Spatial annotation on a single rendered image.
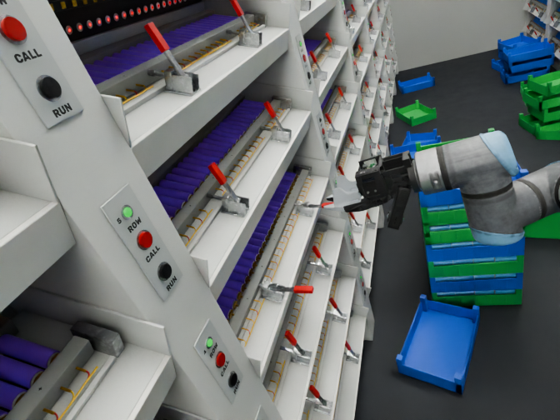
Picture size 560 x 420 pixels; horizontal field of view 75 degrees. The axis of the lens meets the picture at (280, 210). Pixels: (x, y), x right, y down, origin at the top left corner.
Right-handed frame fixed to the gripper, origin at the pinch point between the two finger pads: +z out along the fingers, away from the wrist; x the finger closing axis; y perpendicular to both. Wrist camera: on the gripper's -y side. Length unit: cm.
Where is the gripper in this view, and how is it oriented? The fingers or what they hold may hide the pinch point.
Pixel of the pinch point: (332, 204)
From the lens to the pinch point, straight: 86.2
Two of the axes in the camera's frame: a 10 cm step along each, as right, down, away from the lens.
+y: -4.4, -7.9, -4.4
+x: -2.8, 5.8, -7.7
